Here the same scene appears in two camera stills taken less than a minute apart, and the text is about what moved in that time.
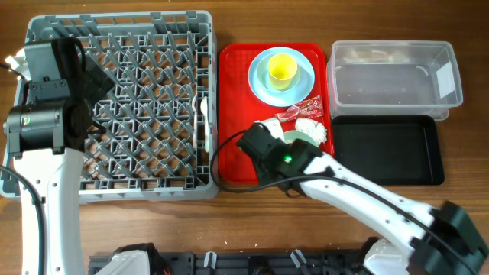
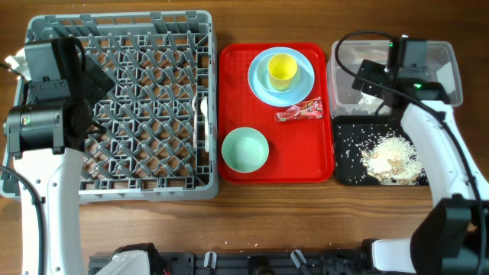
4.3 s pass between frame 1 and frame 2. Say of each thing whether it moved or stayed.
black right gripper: moved
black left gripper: stayed
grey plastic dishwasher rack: stayed
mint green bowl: moved
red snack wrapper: stayed
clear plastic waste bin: stayed
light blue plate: stayed
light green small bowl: stayed
